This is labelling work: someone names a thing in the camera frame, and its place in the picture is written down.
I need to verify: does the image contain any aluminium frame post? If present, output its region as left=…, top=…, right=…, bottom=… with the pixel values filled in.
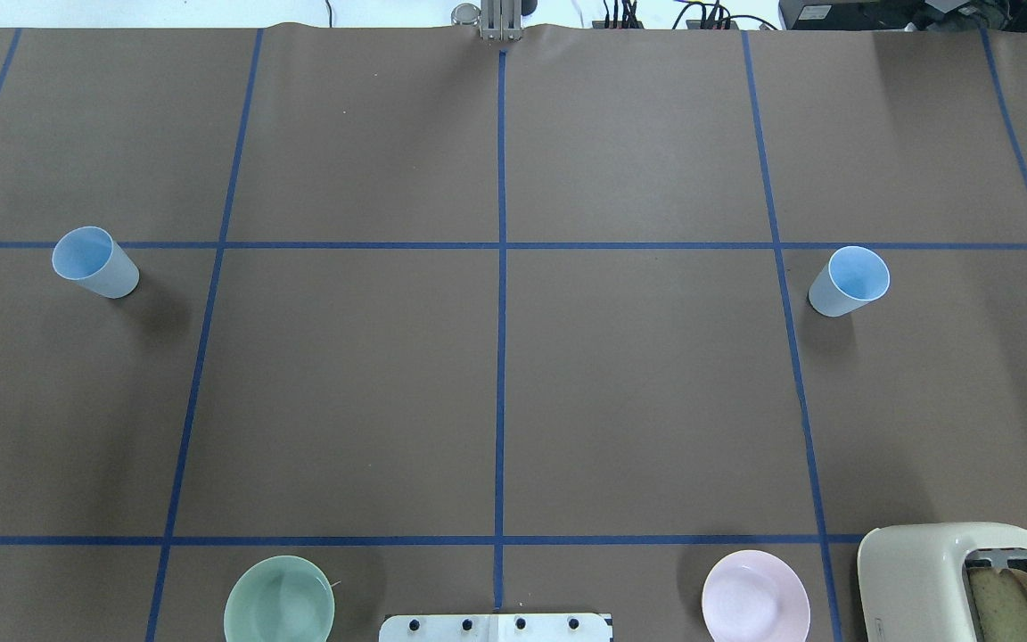
left=478, top=0, right=524, bottom=41

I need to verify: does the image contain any pink bowl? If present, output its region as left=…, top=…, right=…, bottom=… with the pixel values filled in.
left=701, top=549, right=811, bottom=641

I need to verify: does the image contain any cream toaster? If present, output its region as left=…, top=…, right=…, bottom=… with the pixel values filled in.
left=857, top=522, right=1027, bottom=641

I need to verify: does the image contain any green bowl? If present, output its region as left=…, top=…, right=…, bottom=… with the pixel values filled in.
left=223, top=556, right=337, bottom=641

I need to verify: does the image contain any bread slice in toaster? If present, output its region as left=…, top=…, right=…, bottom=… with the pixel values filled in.
left=967, top=566, right=1027, bottom=641

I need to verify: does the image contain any black monitor base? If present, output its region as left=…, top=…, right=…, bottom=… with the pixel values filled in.
left=778, top=1, right=1027, bottom=33

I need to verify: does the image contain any light blue cup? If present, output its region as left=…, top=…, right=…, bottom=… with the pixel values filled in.
left=808, top=246, right=890, bottom=317
left=52, top=225, right=140, bottom=300

